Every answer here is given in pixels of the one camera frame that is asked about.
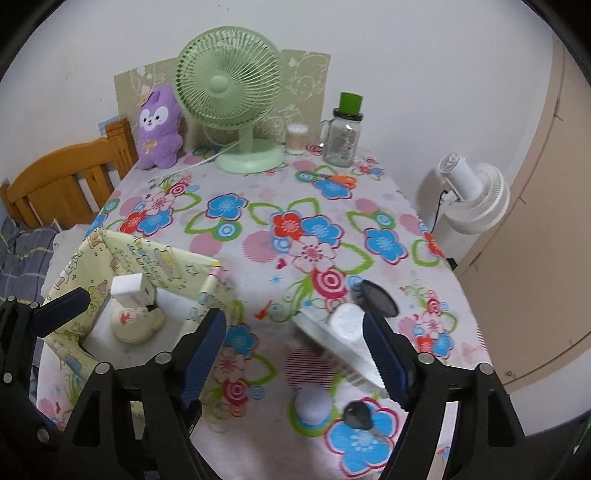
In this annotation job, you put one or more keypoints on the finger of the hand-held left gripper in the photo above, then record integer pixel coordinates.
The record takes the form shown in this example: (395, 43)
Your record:
(64, 308)

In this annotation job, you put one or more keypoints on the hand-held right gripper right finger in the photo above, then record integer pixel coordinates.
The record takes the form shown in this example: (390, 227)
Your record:
(383, 360)

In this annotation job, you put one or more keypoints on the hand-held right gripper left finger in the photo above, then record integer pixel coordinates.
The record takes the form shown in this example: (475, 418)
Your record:
(203, 357)

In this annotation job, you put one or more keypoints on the white power strip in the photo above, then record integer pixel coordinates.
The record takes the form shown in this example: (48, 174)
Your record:
(332, 350)

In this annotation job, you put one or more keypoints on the black car key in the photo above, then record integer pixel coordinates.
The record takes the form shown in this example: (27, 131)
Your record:
(356, 414)

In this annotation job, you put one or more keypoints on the small pale lavender round gadget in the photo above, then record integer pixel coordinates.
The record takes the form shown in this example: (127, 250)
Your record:
(313, 406)

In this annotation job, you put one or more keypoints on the yellow printed fabric storage box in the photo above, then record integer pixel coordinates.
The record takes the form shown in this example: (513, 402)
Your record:
(138, 254)

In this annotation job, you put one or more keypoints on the white earbud case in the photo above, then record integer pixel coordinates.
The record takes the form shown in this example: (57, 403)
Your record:
(344, 323)

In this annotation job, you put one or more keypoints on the black round disc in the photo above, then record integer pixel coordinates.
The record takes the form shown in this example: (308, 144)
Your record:
(378, 300)

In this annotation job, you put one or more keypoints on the white cloth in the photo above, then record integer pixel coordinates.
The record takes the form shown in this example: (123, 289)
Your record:
(69, 244)

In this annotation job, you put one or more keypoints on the plaid grey blanket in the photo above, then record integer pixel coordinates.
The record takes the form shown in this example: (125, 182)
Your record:
(27, 249)

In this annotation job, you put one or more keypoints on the white charger block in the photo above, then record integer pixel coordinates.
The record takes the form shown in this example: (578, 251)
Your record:
(131, 288)

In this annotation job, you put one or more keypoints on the cream round cartoon item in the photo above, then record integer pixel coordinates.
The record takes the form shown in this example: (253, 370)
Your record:
(134, 323)

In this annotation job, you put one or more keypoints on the wooden chair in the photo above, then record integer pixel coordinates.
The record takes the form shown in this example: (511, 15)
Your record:
(60, 170)

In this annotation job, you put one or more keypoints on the white floor fan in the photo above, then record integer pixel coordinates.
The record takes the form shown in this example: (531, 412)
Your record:
(489, 198)

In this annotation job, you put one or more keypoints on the purple plush toy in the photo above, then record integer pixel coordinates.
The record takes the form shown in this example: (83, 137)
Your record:
(159, 134)

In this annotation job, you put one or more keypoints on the beige wardrobe door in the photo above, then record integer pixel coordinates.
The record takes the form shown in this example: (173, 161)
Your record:
(545, 230)

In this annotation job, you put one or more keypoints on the glass jar mug green lid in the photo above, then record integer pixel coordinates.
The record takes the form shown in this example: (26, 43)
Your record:
(341, 143)

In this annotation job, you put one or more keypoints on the clear cotton swab container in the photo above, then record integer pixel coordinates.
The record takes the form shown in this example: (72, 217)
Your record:
(297, 141)

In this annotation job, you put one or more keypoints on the green desk fan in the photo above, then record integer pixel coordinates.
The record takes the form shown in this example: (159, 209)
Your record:
(217, 85)

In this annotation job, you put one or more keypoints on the patterned beige backing board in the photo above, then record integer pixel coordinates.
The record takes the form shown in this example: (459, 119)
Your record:
(304, 83)

